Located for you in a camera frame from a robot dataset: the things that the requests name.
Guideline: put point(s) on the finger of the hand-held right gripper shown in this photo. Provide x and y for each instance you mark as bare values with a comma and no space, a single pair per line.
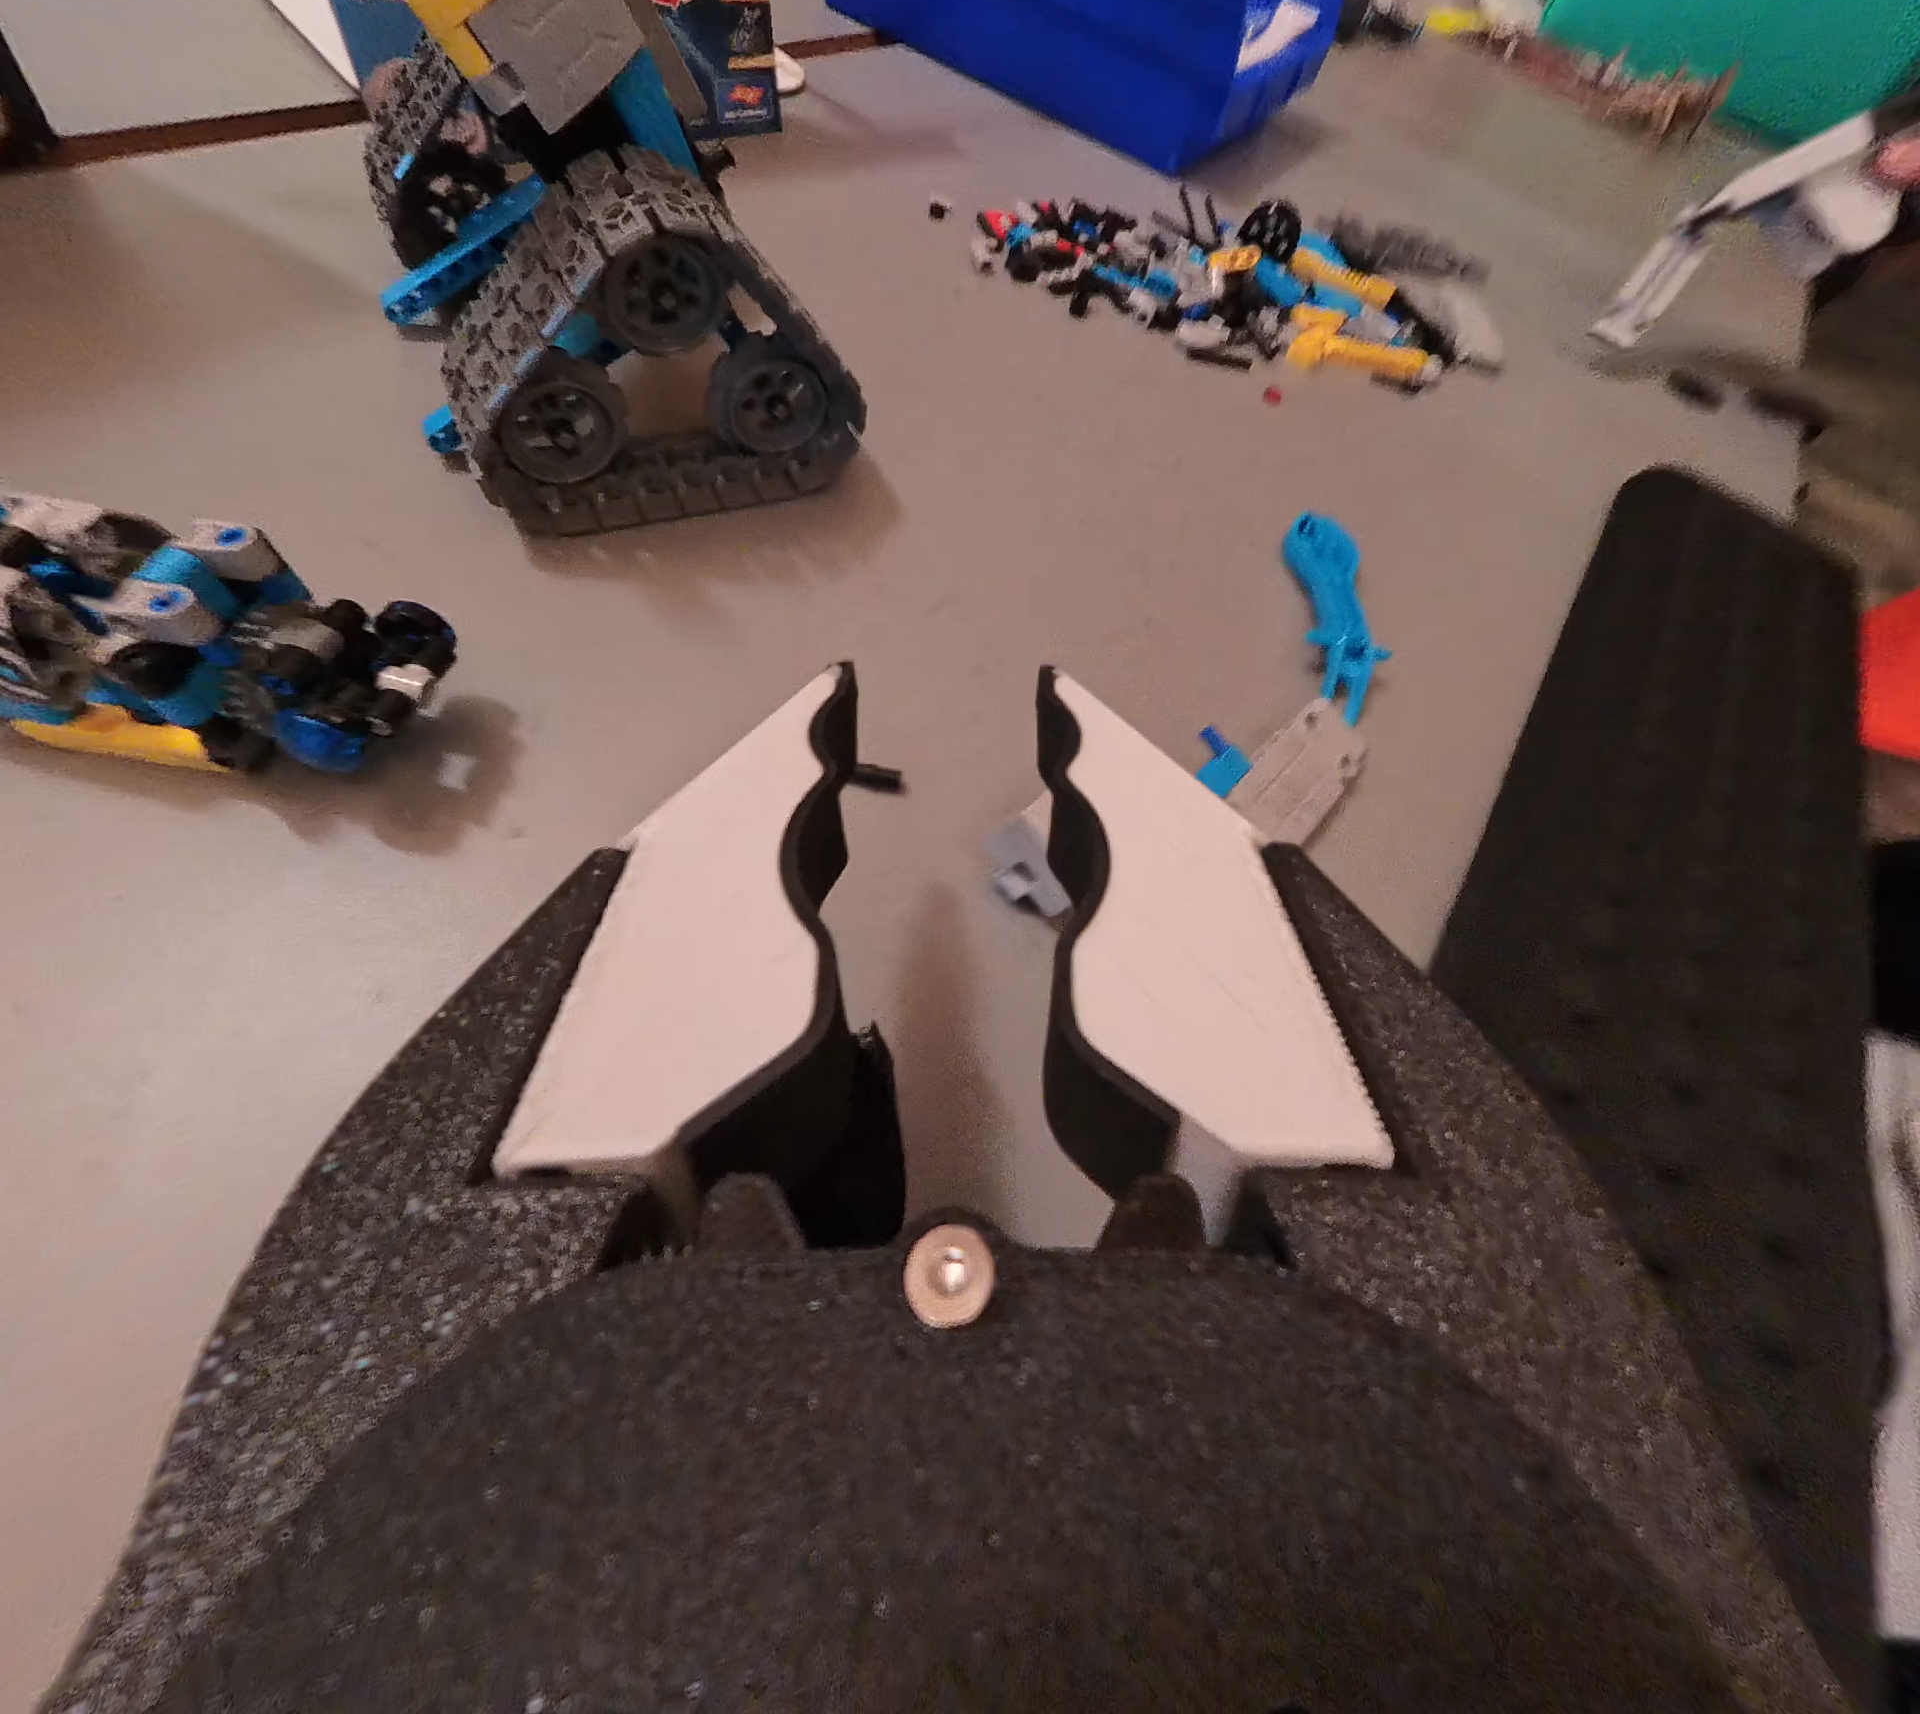
1770,216

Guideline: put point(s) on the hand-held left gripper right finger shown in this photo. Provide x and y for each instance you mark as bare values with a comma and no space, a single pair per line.
1217,994

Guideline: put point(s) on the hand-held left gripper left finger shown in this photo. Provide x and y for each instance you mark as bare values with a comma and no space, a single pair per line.
678,994

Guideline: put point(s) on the grey blue brick assembly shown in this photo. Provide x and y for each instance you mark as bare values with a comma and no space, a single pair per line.
1293,768

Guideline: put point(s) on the pile of small building pieces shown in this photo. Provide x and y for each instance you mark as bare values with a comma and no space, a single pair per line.
1231,277

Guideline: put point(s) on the blue tracked toy robot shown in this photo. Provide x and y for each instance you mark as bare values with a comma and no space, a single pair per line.
630,335

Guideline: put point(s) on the grey desk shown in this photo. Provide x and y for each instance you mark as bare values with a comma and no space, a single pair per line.
993,575

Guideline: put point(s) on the small black pin piece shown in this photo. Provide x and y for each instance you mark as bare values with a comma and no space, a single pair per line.
876,771

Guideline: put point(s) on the blue racket-shaped piece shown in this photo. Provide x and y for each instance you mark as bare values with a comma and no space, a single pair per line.
1336,604

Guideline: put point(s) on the black perforated mat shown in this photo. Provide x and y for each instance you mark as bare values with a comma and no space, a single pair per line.
1683,994

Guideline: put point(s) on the orange traffic cone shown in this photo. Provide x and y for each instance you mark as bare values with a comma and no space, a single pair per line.
1894,671

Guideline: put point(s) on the black blue motor assembly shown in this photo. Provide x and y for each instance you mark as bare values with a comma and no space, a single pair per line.
182,650

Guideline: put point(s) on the white paper sheet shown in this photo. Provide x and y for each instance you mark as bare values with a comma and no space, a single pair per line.
301,20

